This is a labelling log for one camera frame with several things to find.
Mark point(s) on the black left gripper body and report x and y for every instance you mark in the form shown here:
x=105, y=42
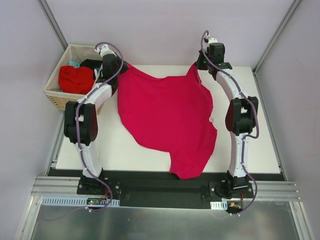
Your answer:
x=122, y=67

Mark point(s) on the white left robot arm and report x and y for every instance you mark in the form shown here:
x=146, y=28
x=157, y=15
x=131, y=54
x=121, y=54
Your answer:
x=81, y=122

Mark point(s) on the magenta pink t shirt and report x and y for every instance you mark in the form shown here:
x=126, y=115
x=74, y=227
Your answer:
x=169, y=114

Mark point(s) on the black t shirt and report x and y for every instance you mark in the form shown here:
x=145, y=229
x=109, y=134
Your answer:
x=92, y=64

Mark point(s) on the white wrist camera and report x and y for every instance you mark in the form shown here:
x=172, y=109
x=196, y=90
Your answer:
x=210, y=40
x=104, y=50

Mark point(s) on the right white cable duct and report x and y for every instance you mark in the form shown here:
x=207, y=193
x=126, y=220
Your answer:
x=219, y=205

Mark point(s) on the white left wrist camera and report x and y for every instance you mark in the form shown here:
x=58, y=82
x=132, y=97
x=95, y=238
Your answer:
x=104, y=50

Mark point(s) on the wicker basket with liner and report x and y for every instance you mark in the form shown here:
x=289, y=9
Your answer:
x=73, y=52

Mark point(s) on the right aluminium frame post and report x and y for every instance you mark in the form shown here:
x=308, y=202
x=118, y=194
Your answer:
x=277, y=34

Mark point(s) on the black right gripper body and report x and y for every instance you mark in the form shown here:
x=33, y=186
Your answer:
x=200, y=64

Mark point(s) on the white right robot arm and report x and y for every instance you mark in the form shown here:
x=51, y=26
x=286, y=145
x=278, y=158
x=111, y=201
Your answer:
x=240, y=120

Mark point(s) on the left white cable duct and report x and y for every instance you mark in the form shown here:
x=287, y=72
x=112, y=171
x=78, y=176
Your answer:
x=67, y=201

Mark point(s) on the left aluminium frame post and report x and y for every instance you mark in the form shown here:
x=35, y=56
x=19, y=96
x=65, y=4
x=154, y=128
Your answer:
x=53, y=23

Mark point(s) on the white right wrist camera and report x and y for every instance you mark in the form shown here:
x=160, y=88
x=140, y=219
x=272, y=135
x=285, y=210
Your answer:
x=210, y=40

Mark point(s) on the light blue t shirt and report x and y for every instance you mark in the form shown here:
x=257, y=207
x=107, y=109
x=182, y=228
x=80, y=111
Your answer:
x=74, y=64

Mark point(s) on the red t shirt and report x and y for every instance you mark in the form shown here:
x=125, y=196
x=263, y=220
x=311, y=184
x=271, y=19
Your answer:
x=73, y=80

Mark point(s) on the aluminium frame post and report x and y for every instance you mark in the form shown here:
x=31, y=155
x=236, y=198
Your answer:
x=277, y=34
x=53, y=23

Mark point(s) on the white cable duct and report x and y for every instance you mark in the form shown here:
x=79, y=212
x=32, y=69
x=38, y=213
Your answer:
x=219, y=205
x=67, y=201

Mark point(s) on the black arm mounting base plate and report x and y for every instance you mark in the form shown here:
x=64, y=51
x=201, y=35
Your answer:
x=151, y=189

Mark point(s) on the aluminium frame rail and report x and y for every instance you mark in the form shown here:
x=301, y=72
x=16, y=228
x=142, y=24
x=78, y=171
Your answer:
x=269, y=187

